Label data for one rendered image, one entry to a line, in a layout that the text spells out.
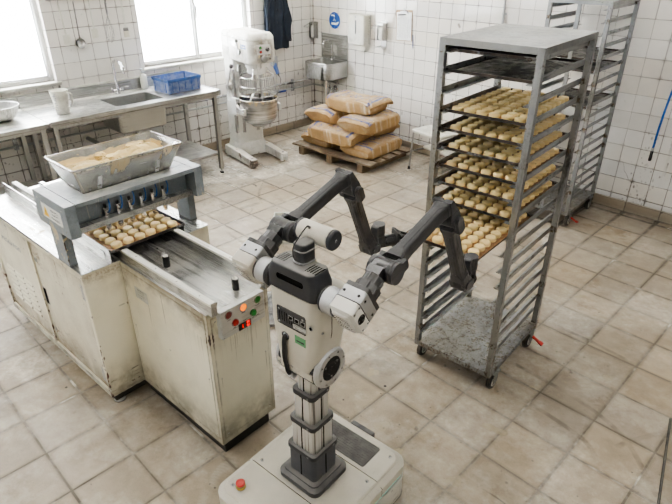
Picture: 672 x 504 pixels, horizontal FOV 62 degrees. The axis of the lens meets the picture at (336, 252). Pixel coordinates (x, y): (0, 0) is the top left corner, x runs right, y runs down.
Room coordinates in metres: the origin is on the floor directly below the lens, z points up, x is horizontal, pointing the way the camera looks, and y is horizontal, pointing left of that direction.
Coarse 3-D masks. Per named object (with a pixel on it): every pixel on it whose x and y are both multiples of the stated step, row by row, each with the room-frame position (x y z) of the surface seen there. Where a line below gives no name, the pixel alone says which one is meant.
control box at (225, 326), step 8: (248, 296) 2.03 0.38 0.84; (256, 296) 2.05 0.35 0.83; (232, 304) 1.97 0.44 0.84; (240, 304) 1.98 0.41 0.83; (248, 304) 2.01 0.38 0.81; (256, 304) 2.05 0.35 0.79; (224, 312) 1.92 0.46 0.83; (232, 312) 1.95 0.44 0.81; (240, 312) 1.98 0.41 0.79; (248, 312) 2.01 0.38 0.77; (264, 312) 2.08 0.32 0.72; (224, 320) 1.92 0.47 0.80; (232, 320) 1.95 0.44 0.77; (240, 320) 1.98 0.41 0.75; (256, 320) 2.04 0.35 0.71; (224, 328) 1.91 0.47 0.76; (232, 328) 1.94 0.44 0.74; (240, 328) 1.97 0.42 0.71; (224, 336) 1.91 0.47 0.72
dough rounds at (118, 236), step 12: (156, 216) 2.67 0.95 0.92; (120, 228) 2.56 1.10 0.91; (132, 228) 2.54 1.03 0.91; (144, 228) 2.53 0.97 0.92; (156, 228) 2.55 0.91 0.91; (168, 228) 2.57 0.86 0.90; (96, 240) 2.44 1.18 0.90; (108, 240) 2.40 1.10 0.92; (120, 240) 2.44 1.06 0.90; (132, 240) 2.41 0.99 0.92
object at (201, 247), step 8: (168, 232) 2.59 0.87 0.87; (176, 232) 2.54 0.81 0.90; (184, 232) 2.53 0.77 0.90; (176, 240) 2.55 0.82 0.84; (184, 240) 2.50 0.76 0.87; (192, 240) 2.44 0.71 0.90; (200, 240) 2.44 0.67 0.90; (192, 248) 2.45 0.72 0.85; (200, 248) 2.41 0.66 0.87; (208, 248) 2.36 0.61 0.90; (216, 248) 2.36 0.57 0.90; (208, 256) 2.37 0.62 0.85; (216, 256) 2.32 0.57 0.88; (224, 256) 2.28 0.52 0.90; (232, 256) 2.28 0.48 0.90; (224, 264) 2.28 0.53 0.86; (232, 264) 2.24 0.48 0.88; (264, 288) 2.09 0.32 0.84
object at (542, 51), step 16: (544, 48) 2.32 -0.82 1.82; (544, 64) 2.33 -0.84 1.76; (528, 112) 2.34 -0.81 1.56; (528, 128) 2.33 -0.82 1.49; (528, 144) 2.32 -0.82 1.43; (528, 160) 2.34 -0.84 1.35; (512, 208) 2.34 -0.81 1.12; (512, 224) 2.33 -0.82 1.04; (512, 240) 2.32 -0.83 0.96; (496, 304) 2.34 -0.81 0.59; (496, 320) 2.33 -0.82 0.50; (496, 336) 2.32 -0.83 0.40
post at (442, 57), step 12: (444, 36) 2.64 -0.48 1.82; (444, 48) 2.61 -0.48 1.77; (444, 60) 2.62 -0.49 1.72; (444, 84) 2.63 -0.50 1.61; (432, 132) 2.63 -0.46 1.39; (432, 144) 2.62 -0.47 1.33; (432, 156) 2.62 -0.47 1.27; (432, 168) 2.62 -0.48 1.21; (432, 180) 2.61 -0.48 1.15; (432, 192) 2.61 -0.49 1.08; (432, 204) 2.62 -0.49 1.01; (420, 276) 2.63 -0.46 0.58; (420, 288) 2.62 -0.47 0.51; (420, 300) 2.62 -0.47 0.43; (420, 312) 2.61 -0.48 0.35; (420, 324) 2.61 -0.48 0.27; (420, 336) 2.62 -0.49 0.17
